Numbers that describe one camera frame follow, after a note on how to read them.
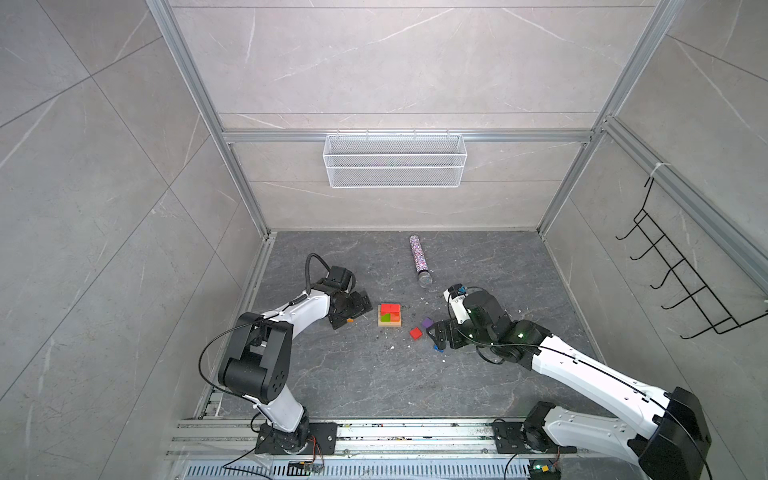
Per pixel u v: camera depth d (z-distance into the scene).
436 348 0.71
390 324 0.93
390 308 0.93
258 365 0.46
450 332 0.67
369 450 0.73
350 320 0.95
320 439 0.73
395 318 0.93
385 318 0.93
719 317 0.59
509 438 0.73
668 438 0.38
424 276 1.03
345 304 0.79
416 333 0.90
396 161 1.01
